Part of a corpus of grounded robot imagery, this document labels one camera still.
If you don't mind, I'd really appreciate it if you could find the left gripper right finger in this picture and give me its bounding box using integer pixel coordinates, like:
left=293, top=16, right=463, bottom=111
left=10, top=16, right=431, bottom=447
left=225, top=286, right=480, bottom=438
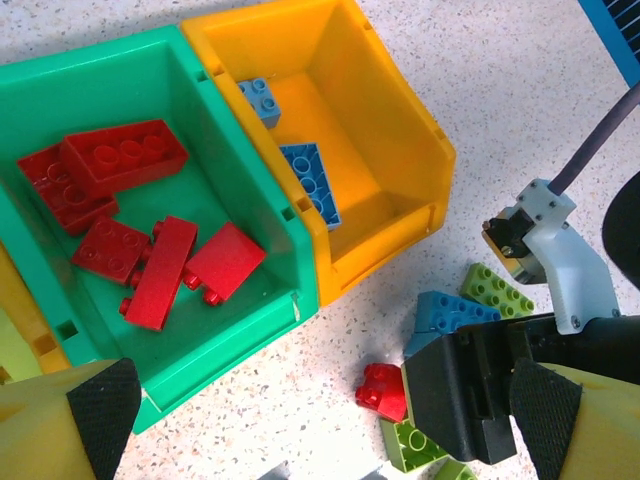
left=509, top=358, right=640, bottom=480

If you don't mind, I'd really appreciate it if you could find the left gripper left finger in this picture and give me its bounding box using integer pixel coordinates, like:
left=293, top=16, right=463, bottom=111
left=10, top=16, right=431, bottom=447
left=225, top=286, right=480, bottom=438
left=0, top=357, right=142, bottom=480

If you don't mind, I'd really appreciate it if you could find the yellow plastic bin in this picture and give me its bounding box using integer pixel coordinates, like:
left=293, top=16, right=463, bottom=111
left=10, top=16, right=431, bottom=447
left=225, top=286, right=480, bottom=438
left=180, top=0, right=457, bottom=309
left=0, top=238, right=71, bottom=375

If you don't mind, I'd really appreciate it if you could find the green lego brick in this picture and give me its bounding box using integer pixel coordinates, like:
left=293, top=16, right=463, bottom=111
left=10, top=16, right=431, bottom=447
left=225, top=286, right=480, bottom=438
left=0, top=307, right=44, bottom=386
left=378, top=418, right=451, bottom=474
left=458, top=262, right=536, bottom=322
left=433, top=458, right=479, bottom=480

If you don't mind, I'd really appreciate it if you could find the small red lego brick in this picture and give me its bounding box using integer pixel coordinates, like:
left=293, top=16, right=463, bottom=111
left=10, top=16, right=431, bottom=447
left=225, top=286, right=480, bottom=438
left=354, top=362, right=410, bottom=424
left=71, top=216, right=152, bottom=287

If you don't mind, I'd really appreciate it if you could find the green plastic bin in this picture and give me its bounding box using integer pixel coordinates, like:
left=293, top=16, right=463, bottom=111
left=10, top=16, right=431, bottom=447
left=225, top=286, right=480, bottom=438
left=0, top=24, right=321, bottom=435

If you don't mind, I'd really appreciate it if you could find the small blue lego brick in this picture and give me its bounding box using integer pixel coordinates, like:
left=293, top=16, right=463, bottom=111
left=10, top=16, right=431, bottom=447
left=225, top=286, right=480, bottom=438
left=236, top=78, right=284, bottom=130

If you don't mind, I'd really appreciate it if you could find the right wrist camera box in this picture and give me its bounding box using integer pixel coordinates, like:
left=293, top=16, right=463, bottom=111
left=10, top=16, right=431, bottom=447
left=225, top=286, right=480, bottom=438
left=482, top=178, right=620, bottom=336

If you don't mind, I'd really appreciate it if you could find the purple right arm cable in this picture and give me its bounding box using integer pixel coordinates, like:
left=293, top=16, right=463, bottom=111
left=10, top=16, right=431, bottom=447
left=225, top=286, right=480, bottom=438
left=548, top=82, right=640, bottom=195

